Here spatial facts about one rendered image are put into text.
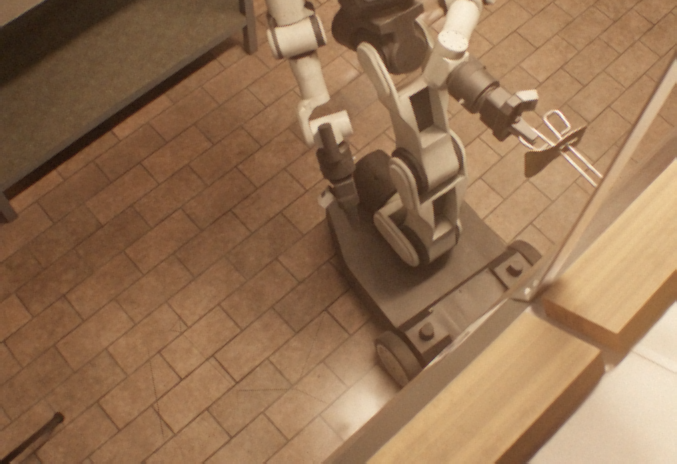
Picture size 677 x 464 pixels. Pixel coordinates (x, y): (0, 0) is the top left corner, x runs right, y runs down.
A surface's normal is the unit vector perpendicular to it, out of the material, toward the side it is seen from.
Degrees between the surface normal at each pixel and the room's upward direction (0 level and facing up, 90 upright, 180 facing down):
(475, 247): 0
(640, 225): 33
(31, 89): 0
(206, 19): 0
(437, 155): 54
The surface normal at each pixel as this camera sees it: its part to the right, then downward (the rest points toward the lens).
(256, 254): 0.03, -0.48
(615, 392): -0.35, -0.76
